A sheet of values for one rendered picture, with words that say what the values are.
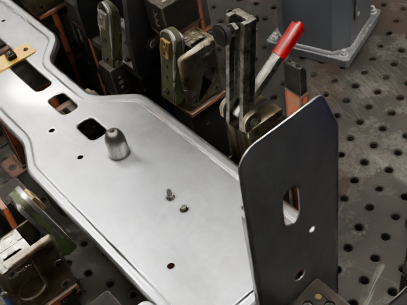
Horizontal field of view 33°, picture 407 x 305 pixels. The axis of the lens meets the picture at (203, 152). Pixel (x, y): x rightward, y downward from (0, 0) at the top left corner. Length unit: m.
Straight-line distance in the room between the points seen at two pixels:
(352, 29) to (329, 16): 0.08
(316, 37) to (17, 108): 0.71
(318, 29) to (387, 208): 0.46
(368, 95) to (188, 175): 0.63
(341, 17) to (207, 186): 0.68
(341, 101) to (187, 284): 0.74
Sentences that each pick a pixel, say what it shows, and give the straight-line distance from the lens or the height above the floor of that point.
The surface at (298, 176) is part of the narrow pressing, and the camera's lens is 0.60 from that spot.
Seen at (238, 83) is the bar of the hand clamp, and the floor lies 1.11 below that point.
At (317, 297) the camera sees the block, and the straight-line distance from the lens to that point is 0.75.
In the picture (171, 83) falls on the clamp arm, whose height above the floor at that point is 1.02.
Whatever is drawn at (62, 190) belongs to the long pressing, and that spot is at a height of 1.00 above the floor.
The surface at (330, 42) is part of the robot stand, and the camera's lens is 1.55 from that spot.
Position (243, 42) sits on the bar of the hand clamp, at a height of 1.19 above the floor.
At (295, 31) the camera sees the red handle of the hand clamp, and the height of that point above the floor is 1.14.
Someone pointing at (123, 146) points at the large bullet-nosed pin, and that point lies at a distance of 1.00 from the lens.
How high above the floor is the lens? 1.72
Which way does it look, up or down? 46 degrees down
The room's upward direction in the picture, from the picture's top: 12 degrees counter-clockwise
